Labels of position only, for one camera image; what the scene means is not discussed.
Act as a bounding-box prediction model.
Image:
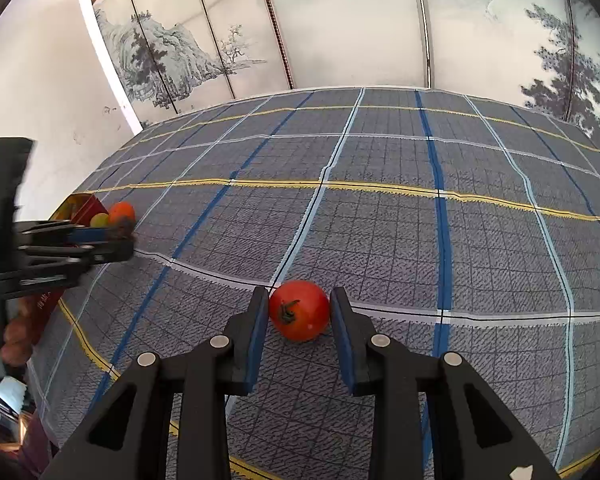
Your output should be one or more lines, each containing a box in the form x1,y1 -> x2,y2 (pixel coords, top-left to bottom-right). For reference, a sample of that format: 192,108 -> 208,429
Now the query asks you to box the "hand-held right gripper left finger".
40,286 -> 270,480

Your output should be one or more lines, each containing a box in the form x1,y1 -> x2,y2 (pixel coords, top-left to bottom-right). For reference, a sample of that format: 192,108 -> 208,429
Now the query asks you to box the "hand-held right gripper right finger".
329,286 -> 563,480

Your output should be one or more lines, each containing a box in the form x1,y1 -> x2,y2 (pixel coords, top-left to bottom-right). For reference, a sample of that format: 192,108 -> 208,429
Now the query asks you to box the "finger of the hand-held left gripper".
0,237 -> 136,301
15,219 -> 131,247

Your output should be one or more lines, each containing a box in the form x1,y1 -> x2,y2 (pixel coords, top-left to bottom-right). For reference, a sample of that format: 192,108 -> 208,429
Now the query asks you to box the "red and gold box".
27,192 -> 111,346

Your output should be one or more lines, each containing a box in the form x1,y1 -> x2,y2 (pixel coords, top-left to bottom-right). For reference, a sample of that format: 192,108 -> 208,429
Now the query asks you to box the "orange tangerine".
109,202 -> 136,226

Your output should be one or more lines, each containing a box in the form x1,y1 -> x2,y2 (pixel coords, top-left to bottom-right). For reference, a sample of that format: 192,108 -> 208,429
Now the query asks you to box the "red tomato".
268,280 -> 331,342

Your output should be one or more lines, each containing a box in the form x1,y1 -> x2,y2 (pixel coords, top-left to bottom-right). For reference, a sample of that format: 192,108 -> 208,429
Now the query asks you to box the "person's left hand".
0,300 -> 38,367

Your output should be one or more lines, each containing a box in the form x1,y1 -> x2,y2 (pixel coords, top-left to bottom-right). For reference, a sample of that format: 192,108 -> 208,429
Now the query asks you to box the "grey plaid tablecloth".
25,86 -> 600,480

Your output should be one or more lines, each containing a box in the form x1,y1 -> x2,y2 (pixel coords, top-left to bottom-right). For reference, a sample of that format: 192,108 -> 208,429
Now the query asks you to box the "shiny silver object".
0,377 -> 31,443

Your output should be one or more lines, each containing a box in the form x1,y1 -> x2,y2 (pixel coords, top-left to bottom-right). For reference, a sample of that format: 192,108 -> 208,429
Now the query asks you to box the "painted folding screen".
87,0 -> 600,171

